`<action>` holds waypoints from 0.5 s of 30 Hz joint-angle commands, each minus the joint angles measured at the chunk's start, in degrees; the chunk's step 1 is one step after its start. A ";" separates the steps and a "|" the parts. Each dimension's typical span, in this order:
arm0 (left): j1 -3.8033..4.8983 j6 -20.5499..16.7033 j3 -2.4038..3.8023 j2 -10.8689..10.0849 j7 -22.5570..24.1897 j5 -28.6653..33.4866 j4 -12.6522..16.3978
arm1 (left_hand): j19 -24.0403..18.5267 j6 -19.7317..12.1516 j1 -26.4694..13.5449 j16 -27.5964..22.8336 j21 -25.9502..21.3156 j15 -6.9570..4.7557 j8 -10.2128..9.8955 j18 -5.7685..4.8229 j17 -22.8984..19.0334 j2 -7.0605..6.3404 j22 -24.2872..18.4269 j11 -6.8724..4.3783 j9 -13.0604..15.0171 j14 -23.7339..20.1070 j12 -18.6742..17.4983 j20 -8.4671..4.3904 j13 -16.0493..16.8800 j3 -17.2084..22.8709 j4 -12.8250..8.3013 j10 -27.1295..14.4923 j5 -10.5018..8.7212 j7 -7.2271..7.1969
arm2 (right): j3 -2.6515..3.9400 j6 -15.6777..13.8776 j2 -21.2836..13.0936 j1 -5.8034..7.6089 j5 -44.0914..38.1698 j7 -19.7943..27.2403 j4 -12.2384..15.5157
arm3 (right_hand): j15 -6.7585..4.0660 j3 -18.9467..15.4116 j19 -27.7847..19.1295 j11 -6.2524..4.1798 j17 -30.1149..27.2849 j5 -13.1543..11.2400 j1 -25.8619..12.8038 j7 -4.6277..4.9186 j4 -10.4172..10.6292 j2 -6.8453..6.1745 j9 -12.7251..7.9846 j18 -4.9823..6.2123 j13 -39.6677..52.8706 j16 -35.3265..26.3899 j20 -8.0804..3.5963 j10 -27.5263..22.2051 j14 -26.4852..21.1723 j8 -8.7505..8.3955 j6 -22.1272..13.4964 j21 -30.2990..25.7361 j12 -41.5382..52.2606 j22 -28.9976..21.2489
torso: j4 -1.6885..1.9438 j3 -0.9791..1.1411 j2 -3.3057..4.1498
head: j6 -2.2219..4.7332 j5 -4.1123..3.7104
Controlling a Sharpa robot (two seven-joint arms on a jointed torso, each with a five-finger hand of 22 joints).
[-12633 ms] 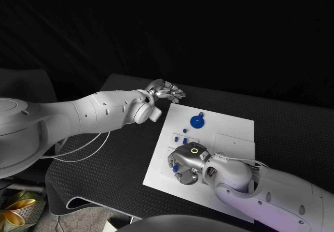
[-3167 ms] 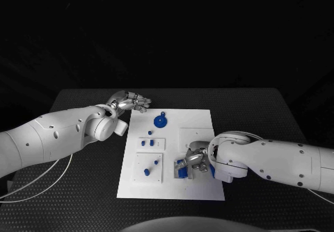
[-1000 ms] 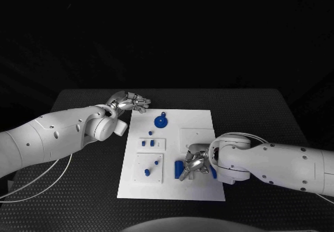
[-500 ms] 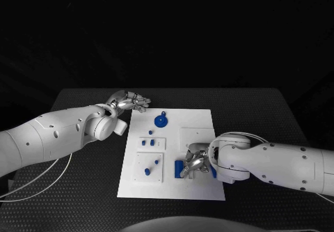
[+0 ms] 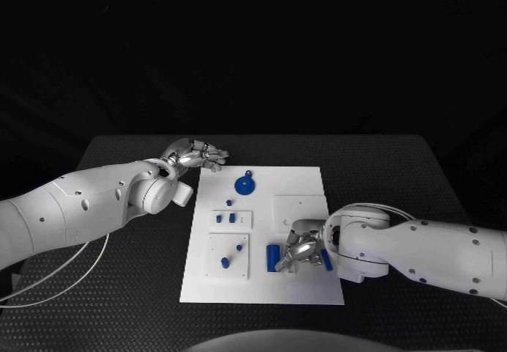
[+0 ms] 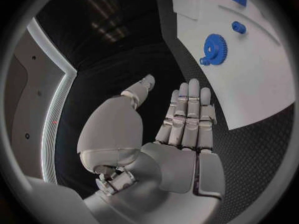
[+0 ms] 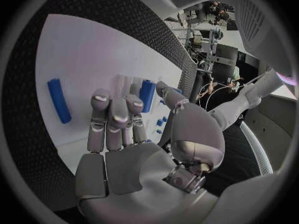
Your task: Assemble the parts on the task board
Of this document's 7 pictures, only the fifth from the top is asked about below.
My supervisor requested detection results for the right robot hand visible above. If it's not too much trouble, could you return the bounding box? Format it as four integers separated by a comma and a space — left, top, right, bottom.
274, 219, 327, 273

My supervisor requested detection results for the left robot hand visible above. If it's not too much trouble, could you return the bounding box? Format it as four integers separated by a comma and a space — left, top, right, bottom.
160, 137, 230, 173

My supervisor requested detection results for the white task board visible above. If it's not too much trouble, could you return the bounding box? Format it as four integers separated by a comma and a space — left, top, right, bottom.
179, 165, 346, 306

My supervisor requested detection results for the long blue cylinder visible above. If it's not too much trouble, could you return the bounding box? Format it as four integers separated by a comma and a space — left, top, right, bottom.
266, 244, 282, 274

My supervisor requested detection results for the blue gear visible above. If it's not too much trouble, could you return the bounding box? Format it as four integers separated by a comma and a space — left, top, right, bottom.
233, 169, 256, 196

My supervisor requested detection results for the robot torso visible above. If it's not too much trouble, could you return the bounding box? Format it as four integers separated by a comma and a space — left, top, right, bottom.
189, 329, 482, 352

